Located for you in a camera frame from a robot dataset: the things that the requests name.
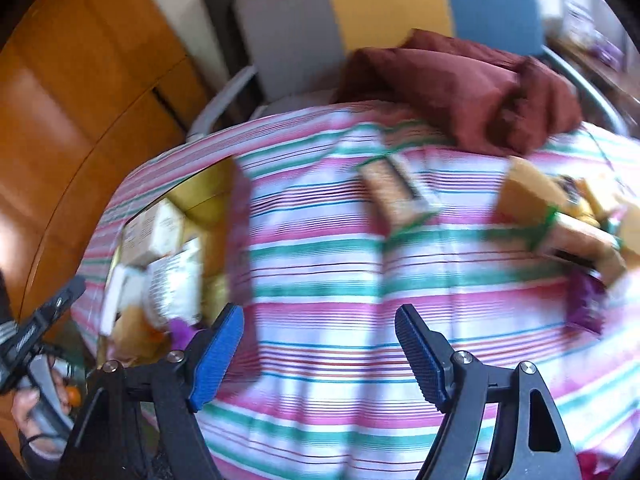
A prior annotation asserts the white small box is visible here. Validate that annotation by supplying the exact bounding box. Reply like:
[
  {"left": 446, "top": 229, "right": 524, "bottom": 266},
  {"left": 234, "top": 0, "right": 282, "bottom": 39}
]
[{"left": 560, "top": 0, "right": 596, "bottom": 36}]

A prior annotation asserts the green-edged cracker packet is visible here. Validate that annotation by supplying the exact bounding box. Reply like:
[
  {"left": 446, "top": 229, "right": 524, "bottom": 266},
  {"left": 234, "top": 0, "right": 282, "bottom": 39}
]
[
  {"left": 530, "top": 207, "right": 626, "bottom": 281},
  {"left": 357, "top": 152, "right": 441, "bottom": 236}
]

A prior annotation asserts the grey yellow blue armchair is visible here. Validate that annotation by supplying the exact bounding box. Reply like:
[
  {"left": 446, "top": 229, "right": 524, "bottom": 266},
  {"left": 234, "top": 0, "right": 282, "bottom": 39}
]
[{"left": 186, "top": 0, "right": 631, "bottom": 141}]

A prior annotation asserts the maroon jacket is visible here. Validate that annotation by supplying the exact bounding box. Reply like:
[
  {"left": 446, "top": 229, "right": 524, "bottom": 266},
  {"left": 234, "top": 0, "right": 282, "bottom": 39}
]
[{"left": 332, "top": 29, "right": 583, "bottom": 158}]

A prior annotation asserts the purple snack packet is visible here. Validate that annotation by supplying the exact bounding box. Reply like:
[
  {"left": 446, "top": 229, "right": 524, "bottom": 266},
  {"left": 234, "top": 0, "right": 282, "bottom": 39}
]
[
  {"left": 167, "top": 320, "right": 202, "bottom": 347},
  {"left": 567, "top": 267, "right": 613, "bottom": 336}
]

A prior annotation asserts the white carton with barcode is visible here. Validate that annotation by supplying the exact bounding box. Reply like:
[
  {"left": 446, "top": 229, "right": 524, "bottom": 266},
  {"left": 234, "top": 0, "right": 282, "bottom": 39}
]
[{"left": 145, "top": 237, "right": 203, "bottom": 322}]

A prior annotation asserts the gold metal tin tray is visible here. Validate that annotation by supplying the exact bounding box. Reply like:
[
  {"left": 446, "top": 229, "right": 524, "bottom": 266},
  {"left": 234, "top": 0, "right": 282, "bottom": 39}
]
[{"left": 97, "top": 157, "right": 253, "bottom": 356}]

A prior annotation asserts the purple small box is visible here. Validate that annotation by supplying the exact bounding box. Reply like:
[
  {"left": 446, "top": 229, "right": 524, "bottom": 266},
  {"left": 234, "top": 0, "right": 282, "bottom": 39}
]
[{"left": 590, "top": 35, "right": 626, "bottom": 66}]

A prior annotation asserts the wooden wardrobe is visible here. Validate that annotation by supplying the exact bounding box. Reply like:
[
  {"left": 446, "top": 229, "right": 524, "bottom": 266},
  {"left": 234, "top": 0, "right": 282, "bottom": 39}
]
[{"left": 0, "top": 0, "right": 211, "bottom": 311}]

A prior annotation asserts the black rolled mat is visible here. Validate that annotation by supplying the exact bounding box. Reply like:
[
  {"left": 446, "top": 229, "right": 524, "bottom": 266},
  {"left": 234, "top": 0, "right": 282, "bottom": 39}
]
[{"left": 200, "top": 0, "right": 266, "bottom": 111}]

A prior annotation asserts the cream printed carton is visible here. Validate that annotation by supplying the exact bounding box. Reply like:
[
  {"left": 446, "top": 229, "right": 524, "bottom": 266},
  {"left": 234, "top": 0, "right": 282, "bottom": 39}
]
[{"left": 122, "top": 199, "right": 188, "bottom": 266}]

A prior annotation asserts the white foam block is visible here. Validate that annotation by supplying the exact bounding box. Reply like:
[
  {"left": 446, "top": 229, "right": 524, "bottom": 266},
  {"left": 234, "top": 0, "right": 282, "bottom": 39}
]
[{"left": 100, "top": 265, "right": 146, "bottom": 336}]

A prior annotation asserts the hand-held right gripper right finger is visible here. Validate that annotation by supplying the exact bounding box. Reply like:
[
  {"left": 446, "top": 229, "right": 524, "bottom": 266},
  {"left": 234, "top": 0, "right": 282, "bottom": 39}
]
[{"left": 395, "top": 304, "right": 583, "bottom": 480}]

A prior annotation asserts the striped pink green cloth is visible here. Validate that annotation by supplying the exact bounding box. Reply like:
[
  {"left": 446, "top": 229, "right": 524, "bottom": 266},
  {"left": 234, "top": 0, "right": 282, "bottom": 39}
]
[{"left": 70, "top": 100, "right": 640, "bottom": 480}]

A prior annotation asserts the person's left hand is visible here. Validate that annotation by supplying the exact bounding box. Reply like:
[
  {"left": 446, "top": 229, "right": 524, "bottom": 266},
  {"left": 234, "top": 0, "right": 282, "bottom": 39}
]
[{"left": 11, "top": 355, "right": 76, "bottom": 446}]

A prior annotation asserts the person's left forearm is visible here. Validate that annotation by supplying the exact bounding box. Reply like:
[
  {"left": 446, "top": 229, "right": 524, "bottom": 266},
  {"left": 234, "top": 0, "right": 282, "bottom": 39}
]
[{"left": 17, "top": 432, "right": 68, "bottom": 473}]

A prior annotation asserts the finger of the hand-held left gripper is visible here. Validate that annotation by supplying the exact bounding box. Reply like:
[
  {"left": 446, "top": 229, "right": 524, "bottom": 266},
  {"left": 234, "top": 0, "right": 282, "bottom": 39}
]
[{"left": 36, "top": 276, "right": 87, "bottom": 330}]

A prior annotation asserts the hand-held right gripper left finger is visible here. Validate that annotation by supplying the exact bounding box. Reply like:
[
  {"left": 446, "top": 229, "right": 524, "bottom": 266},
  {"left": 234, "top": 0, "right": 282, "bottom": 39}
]
[{"left": 57, "top": 302, "right": 246, "bottom": 480}]

